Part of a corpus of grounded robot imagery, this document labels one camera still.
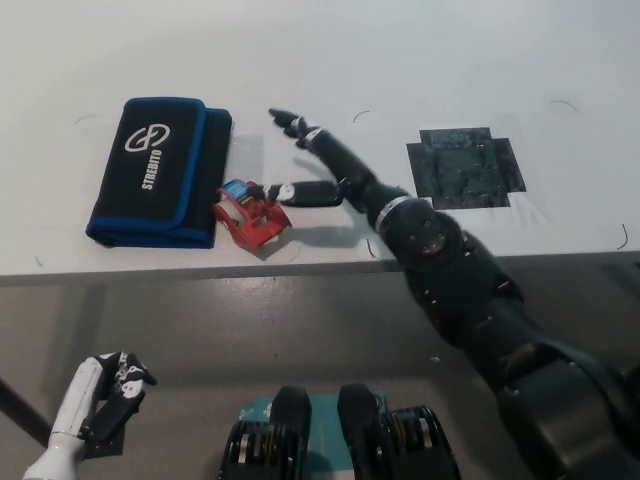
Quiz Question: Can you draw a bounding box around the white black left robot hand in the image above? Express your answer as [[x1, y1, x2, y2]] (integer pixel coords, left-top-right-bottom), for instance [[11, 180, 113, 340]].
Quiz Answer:
[[49, 350, 159, 445]]

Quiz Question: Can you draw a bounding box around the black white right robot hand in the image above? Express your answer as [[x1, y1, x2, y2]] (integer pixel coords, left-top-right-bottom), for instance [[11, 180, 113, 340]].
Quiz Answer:
[[258, 106, 410, 226]]

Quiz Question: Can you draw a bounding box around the red tape dispenser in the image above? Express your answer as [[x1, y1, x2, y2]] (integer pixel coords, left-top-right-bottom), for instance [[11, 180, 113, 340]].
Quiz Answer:
[[214, 179, 293, 250]]

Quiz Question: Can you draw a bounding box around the black tape patch on table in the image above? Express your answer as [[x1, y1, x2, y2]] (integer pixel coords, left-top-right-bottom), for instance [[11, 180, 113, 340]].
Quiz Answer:
[[405, 126, 528, 211]]

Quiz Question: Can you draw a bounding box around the black blue notebook case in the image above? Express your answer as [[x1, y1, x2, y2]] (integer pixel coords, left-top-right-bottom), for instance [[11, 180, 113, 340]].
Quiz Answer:
[[84, 97, 235, 250]]

